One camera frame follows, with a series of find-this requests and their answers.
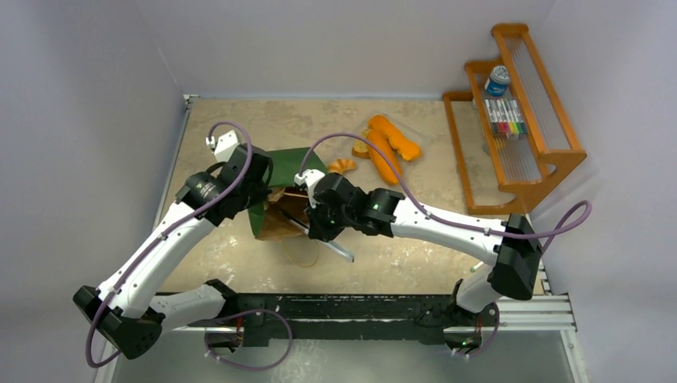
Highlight fake croissant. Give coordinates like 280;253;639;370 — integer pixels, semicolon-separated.
327;158;358;175

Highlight metal tongs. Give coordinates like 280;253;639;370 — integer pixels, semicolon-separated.
278;208;355;263

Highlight green paper bag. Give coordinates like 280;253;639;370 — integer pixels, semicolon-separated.
247;147;309;243

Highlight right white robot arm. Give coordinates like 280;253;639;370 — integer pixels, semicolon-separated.
294;169;542;325

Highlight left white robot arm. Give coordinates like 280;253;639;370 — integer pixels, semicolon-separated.
73;144;273;367

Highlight green white marker pen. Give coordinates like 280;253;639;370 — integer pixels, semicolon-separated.
470;262;484;273

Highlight orange wooden shelf rack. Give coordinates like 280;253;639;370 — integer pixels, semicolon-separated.
442;23;587;215

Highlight coloured marker set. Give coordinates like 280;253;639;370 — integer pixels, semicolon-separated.
484;97;528;139

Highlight blue white jar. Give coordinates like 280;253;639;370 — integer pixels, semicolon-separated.
484;65;511;97

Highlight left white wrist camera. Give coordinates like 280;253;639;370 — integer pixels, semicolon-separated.
205;130;240;162

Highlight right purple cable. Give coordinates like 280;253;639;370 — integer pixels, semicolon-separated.
297;132;593;242

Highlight purple cable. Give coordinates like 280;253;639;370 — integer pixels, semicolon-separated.
84;121;255;370
297;132;593;242

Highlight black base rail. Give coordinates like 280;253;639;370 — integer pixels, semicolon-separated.
194;293;499;350

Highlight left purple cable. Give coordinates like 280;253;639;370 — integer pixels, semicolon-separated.
84;121;255;370

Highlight aluminium frame rail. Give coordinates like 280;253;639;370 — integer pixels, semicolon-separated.
95;293;577;333

